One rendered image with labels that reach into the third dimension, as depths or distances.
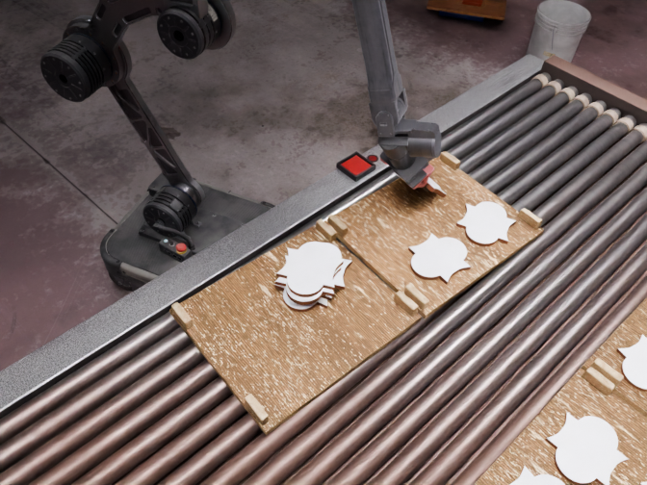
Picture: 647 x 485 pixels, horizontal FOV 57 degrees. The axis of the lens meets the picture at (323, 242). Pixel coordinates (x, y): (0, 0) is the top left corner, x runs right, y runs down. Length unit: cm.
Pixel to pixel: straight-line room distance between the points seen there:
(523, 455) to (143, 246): 165
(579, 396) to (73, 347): 101
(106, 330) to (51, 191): 182
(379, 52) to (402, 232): 45
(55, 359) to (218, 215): 124
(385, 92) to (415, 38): 287
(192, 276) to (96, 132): 208
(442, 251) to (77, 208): 197
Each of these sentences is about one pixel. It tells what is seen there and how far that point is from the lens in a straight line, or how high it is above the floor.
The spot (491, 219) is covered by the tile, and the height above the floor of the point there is 95.
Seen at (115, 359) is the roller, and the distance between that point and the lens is 130.
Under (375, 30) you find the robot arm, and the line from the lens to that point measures 119.
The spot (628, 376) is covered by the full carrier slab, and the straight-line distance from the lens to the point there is 135.
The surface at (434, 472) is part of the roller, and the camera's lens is 116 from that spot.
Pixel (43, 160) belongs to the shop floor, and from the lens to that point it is 329.
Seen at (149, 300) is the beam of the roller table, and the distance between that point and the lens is 137.
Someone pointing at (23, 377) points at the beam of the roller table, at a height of 91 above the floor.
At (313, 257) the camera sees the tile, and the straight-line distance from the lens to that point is 130.
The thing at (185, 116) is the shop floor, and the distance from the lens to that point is 338.
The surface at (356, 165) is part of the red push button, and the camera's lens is 161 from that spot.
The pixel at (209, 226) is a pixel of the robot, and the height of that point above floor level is 26.
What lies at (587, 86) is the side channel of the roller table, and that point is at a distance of 210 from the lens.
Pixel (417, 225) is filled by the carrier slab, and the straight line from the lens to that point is 147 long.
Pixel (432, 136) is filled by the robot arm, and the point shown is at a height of 122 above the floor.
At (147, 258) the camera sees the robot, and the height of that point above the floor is 24.
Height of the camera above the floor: 199
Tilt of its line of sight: 49 degrees down
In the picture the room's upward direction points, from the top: 3 degrees clockwise
